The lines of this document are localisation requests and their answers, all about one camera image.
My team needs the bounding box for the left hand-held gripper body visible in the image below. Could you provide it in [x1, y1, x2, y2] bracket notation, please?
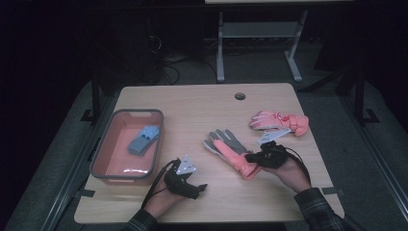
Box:
[164, 155, 200, 198]

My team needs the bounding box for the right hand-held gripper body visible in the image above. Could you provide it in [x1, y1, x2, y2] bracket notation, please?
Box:
[257, 128, 292, 169]

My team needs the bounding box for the pink glove with grey palm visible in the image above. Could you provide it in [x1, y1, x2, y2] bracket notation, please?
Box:
[202, 128, 263, 181]

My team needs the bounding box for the dotted blue grey knit glove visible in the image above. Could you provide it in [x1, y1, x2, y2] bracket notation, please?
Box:
[134, 124, 161, 152]

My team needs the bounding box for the pink basin with grey rim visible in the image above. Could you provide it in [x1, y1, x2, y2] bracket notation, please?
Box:
[89, 108, 166, 187]

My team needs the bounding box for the person's left hand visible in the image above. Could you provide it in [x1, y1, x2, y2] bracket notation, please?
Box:
[143, 178, 188, 219]

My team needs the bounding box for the person's right hand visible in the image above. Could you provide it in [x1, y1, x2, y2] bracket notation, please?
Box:
[265, 156, 313, 194]

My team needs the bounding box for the pink padded ski glove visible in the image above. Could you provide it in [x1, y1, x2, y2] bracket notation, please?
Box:
[248, 110, 310, 139]

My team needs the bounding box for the black tape strip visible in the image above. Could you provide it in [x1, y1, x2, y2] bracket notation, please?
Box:
[74, 189, 96, 198]
[320, 187, 345, 197]

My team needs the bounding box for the left hand-held gripper cable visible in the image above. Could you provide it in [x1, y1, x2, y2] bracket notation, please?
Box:
[140, 159, 181, 210]

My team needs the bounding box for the hand-held gripper cable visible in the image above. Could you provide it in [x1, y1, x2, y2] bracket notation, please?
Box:
[283, 145, 313, 186]
[140, 159, 181, 210]

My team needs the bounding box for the right hand-held gripper cable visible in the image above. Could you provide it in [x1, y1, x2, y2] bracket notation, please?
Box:
[283, 145, 313, 186]

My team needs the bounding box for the aluminium floor rail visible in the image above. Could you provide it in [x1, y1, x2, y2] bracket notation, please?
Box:
[40, 95, 114, 231]
[340, 95, 408, 222]

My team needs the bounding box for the black stand post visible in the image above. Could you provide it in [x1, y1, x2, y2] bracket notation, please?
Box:
[353, 68, 381, 127]
[80, 68, 101, 123]

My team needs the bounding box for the bundle of floor cables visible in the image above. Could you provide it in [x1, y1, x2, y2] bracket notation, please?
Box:
[145, 33, 219, 87]

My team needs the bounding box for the grey metal table frame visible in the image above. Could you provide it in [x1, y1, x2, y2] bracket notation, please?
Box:
[216, 9, 310, 84]

